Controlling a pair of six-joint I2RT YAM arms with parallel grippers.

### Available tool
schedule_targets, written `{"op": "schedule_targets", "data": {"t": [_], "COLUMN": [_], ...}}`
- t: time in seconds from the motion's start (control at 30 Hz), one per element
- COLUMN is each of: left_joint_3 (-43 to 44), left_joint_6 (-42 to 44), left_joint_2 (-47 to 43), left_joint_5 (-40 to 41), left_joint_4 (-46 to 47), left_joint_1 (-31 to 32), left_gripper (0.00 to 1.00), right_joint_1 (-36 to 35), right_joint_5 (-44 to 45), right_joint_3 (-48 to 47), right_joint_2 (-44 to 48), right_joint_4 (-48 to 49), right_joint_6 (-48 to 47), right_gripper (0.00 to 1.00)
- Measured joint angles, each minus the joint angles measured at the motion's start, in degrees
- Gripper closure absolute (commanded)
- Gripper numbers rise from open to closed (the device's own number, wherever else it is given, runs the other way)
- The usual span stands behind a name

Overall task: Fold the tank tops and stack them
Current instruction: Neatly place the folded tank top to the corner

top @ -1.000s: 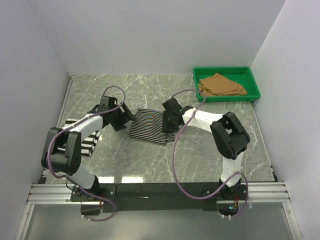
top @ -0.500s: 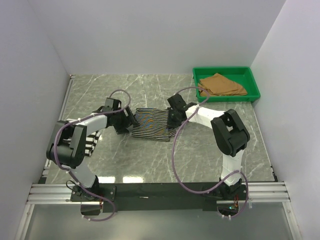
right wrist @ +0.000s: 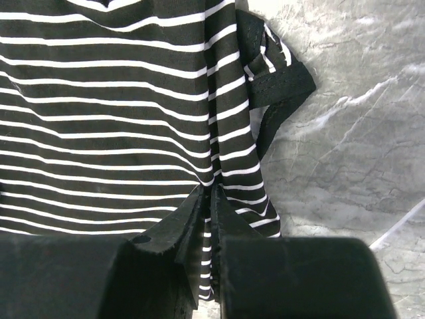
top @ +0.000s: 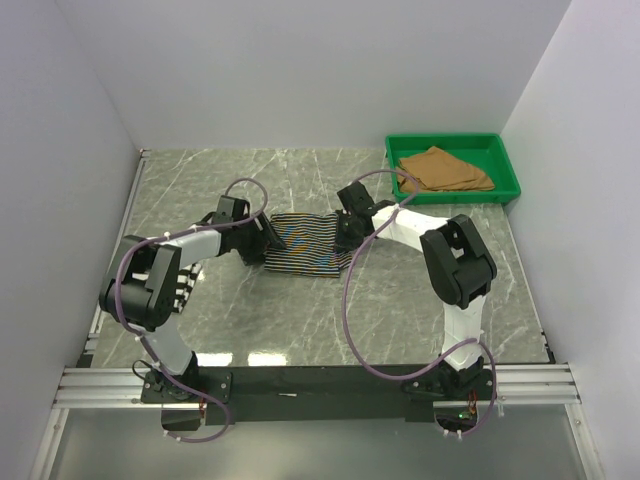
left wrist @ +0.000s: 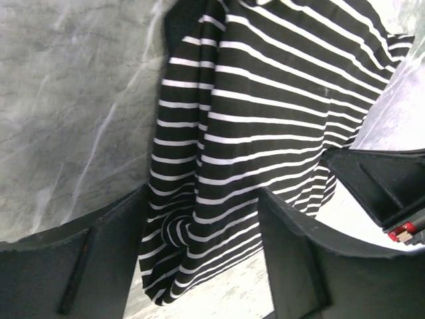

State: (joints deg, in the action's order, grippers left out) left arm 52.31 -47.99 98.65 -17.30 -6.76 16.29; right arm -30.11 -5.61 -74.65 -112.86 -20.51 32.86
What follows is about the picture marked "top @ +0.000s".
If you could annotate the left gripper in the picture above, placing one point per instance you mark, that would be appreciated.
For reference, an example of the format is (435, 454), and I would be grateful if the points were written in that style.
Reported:
(266, 239)

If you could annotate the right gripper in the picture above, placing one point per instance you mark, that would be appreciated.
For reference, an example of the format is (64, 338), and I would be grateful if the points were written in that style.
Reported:
(341, 239)

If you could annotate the thin striped tank top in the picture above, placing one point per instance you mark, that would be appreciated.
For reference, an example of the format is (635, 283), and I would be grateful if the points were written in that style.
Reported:
(309, 246)

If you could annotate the wide black white striped tank top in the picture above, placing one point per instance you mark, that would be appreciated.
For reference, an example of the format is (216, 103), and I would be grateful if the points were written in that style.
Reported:
(186, 282)

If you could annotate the tan tank top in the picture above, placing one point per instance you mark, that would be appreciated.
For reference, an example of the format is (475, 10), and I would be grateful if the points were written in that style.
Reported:
(436, 171)

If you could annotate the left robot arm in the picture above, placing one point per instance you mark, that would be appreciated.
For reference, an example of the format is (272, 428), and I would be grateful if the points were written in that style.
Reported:
(149, 282)

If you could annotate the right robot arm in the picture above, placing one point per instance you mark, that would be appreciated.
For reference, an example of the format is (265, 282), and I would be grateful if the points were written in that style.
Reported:
(460, 269)

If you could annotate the green plastic bin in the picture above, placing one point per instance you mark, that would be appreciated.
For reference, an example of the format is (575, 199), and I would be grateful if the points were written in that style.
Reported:
(483, 150)

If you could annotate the black base beam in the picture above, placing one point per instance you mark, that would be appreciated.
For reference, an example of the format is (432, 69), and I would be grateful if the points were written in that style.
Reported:
(307, 393)

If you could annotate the aluminium front rail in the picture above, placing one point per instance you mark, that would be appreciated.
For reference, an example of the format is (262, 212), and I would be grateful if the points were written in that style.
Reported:
(114, 388)

